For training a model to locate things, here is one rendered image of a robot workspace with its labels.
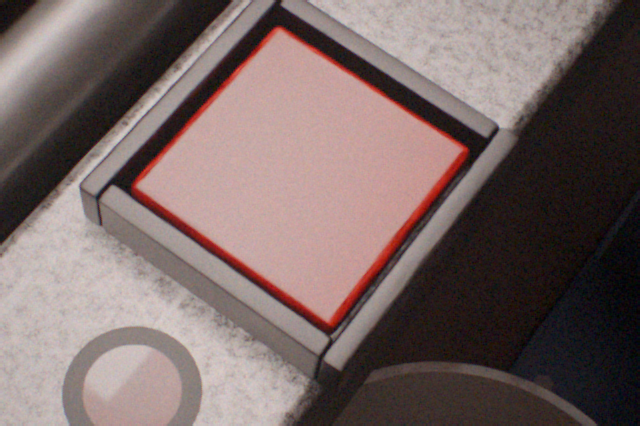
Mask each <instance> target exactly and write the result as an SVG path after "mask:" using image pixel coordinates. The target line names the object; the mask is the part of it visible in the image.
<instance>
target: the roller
mask: <svg viewBox="0 0 640 426"><path fill-rule="evenodd" d="M227 1H228V0H9V1H8V2H7V3H6V4H5V5H4V6H2V7H1V8H0V240H1V238H2V237H3V236H4V235H5V234H6V233H7V231H8V230H9V229H10V228H11V227H12V226H13V225H14V224H15V223H16V222H17V221H18V220H19V219H20V218H21V216H22V215H24V214H25V213H26V212H27V211H28V210H29V209H30V208H31V207H32V206H33V205H34V203H35V202H36V201H37V200H38V199H39V198H40V197H41V196H42V194H43V193H44V192H45V191H46V190H47V189H48V188H50V187H51V186H52V185H53V184H54V183H55V182H56V181H57V180H58V179H59V178H60V177H61V176H62V174H63V172H64V171H65V170H66V169H67V168H68V167H69V166H70V165H71V164H72V163H73V162H74V161H75V160H77V159H78V158H79V157H80V156H81V155H82V154H83V153H84V151H85V150H86V149H87V148H88V146H89V145H90V144H91V143H92V142H93V141H94V140H95V139H96V138H97V137H98V136H99V135H100V134H101V133H102V132H103V130H105V129H106V128H107V127H108V126H109V125H110V124H111V123H112V122H113V121H114V120H115V119H116V117H117V116H118V115H119V114H120V113H121V112H122V111H123V110H124V108H125V107H126V106H127V105H128V104H129V103H130V102H131V101H133V100H134V99H135V98H136V97H137V96H138V95H139V94H140V93H141V92H142V91H143V89H144V88H145V86H146V85H147V84H148V83H149V82H150V81H151V80H152V79H153V78H154V77H155V76H156V75H157V74H158V73H159V72H161V71H162V70H163V69H164V68H165V67H166V65H167V64H168V63H169V62H170V60H171V59H172V58H173V57H174V56H175V55H176V54H177V53H178V52H179V51H180V50H181V49H182V48H183V47H184V46H185V45H186V43H187V42H188V41H190V40H191V39H192V38H193V37H194V36H195V35H196V33H197V32H198V31H199V30H200V29H201V28H202V27H203V26H204V25H205V24H206V23H207V21H208V20H209V19H210V18H211V17H212V16H213V15H214V14H215V13H216V12H218V11H219V10H220V9H221V8H222V7H223V5H224V4H225V3H226V2H227Z"/></svg>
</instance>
